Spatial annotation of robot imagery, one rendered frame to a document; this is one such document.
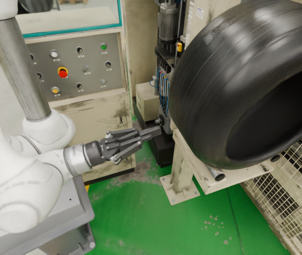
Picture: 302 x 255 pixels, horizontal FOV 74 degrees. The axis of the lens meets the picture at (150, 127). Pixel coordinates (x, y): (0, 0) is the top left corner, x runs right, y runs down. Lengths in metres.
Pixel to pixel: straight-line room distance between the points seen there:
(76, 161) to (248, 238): 1.48
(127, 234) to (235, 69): 1.42
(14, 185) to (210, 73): 0.52
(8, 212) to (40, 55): 0.83
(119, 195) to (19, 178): 1.38
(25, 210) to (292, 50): 0.65
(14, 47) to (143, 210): 1.39
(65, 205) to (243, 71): 0.85
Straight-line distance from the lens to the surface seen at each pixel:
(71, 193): 1.03
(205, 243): 1.72
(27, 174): 0.50
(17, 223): 0.49
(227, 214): 1.84
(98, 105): 1.27
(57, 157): 0.63
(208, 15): 0.85
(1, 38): 0.82
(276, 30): 0.59
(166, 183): 1.84
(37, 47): 1.14
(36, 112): 0.92
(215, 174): 0.87
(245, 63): 0.54
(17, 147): 0.93
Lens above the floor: 1.62
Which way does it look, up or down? 45 degrees down
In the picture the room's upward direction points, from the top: straight up
